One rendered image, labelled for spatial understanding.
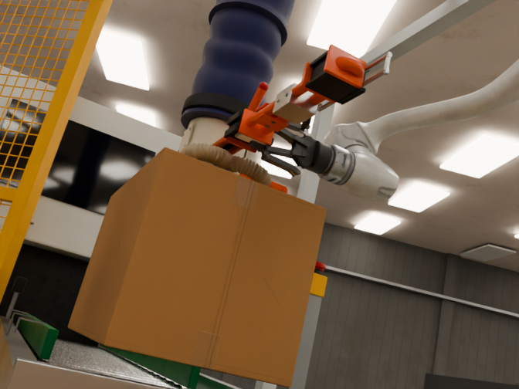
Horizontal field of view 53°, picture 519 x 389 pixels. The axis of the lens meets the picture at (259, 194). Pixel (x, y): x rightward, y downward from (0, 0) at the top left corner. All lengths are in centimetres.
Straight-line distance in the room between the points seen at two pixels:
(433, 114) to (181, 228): 71
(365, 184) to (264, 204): 29
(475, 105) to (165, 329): 88
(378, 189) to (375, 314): 1104
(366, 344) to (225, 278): 1119
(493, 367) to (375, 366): 273
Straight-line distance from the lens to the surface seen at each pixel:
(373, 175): 131
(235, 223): 111
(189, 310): 106
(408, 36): 413
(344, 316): 1211
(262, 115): 110
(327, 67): 89
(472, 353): 1319
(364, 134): 143
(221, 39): 152
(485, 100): 139
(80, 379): 96
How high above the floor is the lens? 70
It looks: 17 degrees up
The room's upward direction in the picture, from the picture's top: 14 degrees clockwise
